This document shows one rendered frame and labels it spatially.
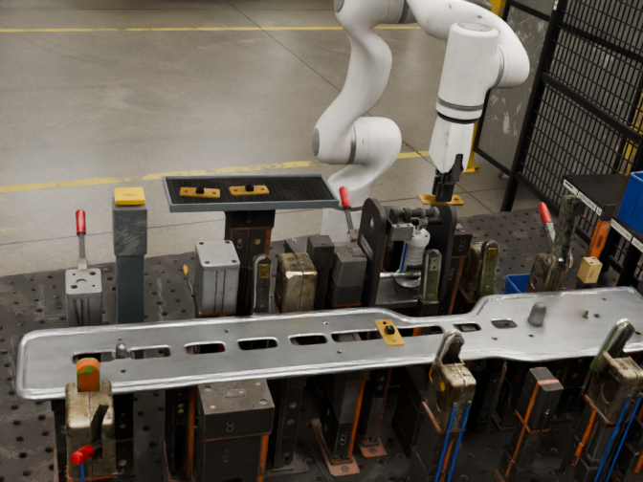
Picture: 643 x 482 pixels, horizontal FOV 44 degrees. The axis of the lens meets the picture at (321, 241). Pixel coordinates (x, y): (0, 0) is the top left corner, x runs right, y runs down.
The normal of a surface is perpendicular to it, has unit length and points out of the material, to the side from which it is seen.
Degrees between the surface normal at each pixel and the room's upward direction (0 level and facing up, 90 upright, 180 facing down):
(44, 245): 0
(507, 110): 91
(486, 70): 89
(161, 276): 0
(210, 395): 0
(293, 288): 90
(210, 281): 90
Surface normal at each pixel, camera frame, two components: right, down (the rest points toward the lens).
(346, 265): 0.27, 0.51
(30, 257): 0.11, -0.86
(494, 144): -0.90, 0.14
